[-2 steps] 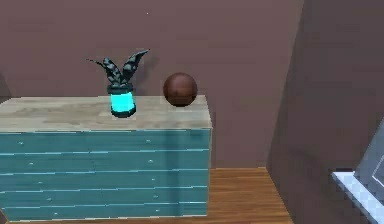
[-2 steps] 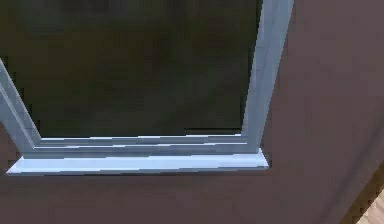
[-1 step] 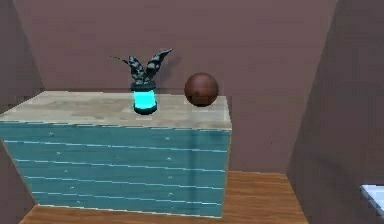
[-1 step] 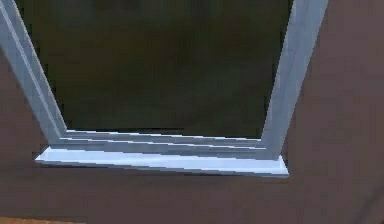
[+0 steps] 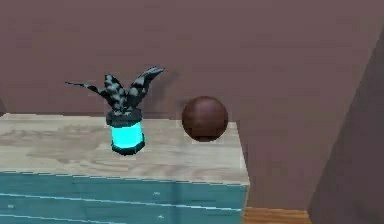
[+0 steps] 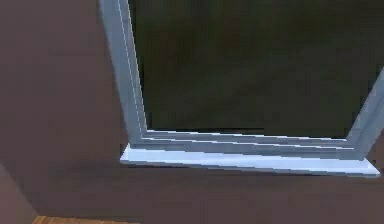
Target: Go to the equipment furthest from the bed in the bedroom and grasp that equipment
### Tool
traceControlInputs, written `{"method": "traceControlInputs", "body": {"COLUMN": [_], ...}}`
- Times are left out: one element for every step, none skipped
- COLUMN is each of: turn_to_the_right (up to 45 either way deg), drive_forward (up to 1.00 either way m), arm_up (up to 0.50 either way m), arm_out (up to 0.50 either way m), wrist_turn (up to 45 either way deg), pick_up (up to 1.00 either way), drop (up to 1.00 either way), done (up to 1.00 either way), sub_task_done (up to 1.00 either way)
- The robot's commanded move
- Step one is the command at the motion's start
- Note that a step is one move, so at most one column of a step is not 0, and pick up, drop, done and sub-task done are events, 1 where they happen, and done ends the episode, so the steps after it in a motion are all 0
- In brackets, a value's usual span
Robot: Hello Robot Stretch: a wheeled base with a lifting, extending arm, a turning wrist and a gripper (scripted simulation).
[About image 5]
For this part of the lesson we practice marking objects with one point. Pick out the house plant in cyan pot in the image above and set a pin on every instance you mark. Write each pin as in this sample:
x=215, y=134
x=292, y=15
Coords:
x=127, y=133

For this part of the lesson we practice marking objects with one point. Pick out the brown ball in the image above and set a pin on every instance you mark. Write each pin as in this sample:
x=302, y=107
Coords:
x=204, y=118

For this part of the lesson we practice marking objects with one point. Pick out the teal chest of drawers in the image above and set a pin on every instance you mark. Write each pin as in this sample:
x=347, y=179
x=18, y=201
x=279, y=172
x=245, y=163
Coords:
x=83, y=186

